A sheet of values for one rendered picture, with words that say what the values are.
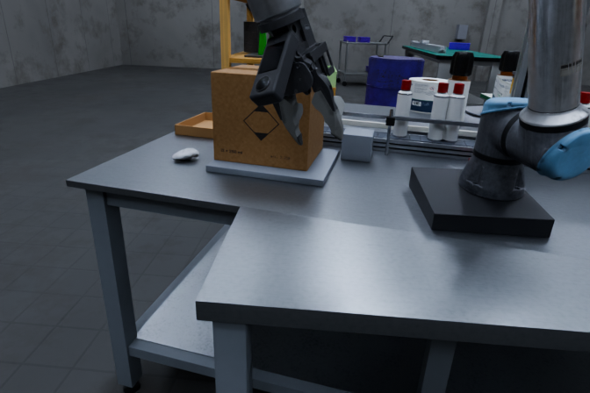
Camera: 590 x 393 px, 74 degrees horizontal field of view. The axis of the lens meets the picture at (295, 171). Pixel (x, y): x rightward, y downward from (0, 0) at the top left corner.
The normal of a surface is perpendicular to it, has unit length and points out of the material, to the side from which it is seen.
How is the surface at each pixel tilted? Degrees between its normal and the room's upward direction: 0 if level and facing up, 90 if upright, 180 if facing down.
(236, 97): 90
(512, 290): 0
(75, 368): 0
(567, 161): 101
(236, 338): 90
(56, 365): 0
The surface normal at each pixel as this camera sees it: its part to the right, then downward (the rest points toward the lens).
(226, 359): -0.07, 0.35
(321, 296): 0.04, -0.93
